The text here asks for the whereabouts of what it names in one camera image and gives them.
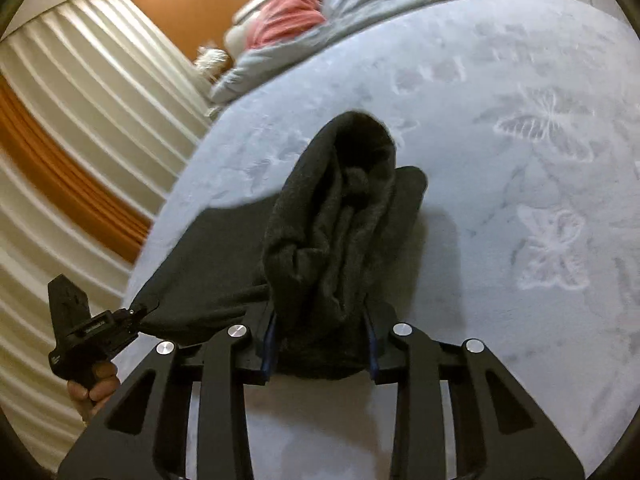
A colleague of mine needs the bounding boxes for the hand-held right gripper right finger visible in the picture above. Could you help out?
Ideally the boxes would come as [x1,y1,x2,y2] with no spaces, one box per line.
[363,304,587,480]

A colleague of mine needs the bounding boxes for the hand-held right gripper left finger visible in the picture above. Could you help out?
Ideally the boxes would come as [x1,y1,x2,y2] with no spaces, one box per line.
[57,309,280,480]

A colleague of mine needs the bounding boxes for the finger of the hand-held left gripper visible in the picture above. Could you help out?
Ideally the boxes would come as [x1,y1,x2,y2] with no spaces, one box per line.
[127,302,161,322]

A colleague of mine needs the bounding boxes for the dark grey pants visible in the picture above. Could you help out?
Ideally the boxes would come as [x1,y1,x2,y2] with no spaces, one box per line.
[125,110,430,382]

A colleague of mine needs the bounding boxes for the person's left hand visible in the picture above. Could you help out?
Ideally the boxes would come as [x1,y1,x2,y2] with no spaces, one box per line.
[67,362,122,425]

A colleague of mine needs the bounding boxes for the white curtain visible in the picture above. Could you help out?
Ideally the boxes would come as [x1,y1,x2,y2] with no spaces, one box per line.
[0,154,137,467]
[0,0,217,227]

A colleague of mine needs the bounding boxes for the grey butterfly print blanket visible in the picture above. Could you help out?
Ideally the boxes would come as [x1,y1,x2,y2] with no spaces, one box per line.
[120,0,640,480]

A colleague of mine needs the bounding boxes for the white fluffy tassel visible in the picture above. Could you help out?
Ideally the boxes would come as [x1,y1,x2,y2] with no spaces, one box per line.
[194,46,234,82]

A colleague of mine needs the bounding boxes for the pink blanket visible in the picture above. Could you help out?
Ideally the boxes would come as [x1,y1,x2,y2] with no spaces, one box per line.
[247,0,329,52]

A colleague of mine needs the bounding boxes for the grey ruffled comforter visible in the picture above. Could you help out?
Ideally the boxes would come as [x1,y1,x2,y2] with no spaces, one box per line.
[209,0,545,107]

